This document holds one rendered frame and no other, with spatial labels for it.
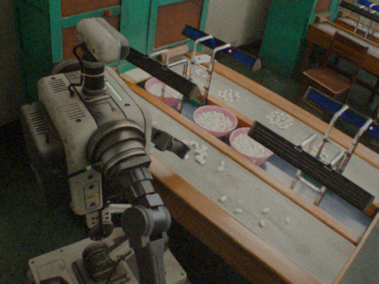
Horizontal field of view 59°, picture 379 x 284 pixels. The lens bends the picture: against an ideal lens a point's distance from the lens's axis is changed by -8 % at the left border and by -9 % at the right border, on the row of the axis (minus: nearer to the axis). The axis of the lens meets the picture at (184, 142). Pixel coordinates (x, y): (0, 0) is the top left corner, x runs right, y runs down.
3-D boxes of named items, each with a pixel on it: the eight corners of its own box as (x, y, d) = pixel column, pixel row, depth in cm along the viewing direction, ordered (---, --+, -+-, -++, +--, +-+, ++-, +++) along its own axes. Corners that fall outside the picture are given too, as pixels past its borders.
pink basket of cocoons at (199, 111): (227, 149, 211) (229, 137, 205) (184, 134, 217) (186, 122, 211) (239, 126, 230) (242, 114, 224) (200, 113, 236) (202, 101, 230)
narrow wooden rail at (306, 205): (348, 256, 162) (358, 243, 155) (114, 90, 249) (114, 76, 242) (352, 250, 165) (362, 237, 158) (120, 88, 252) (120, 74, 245)
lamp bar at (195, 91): (190, 100, 179) (192, 87, 174) (114, 53, 209) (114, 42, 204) (201, 95, 184) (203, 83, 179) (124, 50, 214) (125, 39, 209)
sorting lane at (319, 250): (327, 290, 139) (329, 288, 138) (77, 96, 226) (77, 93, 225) (354, 249, 158) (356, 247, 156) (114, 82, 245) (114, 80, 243)
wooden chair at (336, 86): (290, 108, 386) (314, 33, 329) (310, 99, 409) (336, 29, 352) (321, 130, 361) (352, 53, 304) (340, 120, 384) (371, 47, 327)
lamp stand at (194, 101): (204, 111, 238) (215, 51, 210) (182, 98, 247) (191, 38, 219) (222, 103, 249) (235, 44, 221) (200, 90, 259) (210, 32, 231)
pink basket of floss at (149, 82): (183, 111, 235) (184, 99, 229) (141, 107, 234) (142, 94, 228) (183, 90, 256) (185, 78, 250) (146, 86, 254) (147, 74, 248)
